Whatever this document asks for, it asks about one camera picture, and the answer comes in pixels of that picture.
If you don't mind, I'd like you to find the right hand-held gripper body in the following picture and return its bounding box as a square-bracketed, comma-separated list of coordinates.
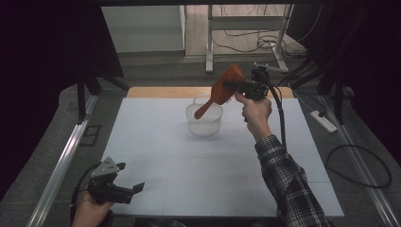
[242, 61, 281, 102]

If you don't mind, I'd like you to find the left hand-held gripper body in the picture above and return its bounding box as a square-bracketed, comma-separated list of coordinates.
[87, 156, 135, 205]

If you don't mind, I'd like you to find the wooden paddle hairbrush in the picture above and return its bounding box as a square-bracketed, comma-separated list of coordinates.
[193, 63, 247, 121]

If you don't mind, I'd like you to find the white plastic basket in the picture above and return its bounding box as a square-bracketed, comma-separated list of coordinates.
[184, 95, 224, 137]

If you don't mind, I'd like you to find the person's right hand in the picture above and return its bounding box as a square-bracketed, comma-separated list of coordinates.
[234, 92, 273, 144]

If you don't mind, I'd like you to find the person's left hand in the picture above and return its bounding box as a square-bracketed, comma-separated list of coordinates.
[71, 191, 115, 227]

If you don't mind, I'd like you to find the white table cover board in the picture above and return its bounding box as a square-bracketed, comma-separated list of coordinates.
[99, 97, 345, 218]

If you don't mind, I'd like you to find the white power strip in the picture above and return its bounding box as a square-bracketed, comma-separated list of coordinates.
[309, 110, 339, 134]

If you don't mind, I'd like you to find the wooden table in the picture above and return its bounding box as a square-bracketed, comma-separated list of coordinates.
[126, 86, 295, 99]

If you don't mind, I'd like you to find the black metal stand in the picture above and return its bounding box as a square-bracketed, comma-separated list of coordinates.
[277, 53, 349, 126]
[76, 67, 131, 125]

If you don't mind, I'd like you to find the black curtain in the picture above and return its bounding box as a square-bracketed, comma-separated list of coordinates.
[0, 0, 125, 202]
[285, 0, 401, 159]

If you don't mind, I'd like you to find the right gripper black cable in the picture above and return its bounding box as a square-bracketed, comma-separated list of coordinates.
[265, 74, 288, 151]

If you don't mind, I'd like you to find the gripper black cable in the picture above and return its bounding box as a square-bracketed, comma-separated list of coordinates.
[265, 74, 288, 151]
[69, 162, 102, 225]

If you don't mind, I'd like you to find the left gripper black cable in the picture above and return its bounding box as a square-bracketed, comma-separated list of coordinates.
[69, 162, 102, 225]

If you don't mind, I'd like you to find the black square floor frame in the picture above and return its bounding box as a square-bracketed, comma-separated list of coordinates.
[79, 124, 102, 148]

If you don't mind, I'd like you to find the white power strip cable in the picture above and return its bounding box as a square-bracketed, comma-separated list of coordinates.
[288, 82, 317, 114]

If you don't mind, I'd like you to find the tangle of black cables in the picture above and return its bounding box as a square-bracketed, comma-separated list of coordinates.
[211, 3, 324, 61]

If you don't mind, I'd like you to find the aluminium rail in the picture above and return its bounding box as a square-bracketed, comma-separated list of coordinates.
[318, 94, 401, 227]
[26, 94, 99, 227]

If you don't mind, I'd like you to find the white desk frame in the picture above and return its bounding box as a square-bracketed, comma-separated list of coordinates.
[205, 3, 295, 75]

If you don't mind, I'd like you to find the black cable loop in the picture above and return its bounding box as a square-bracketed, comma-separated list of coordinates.
[325, 144, 392, 189]

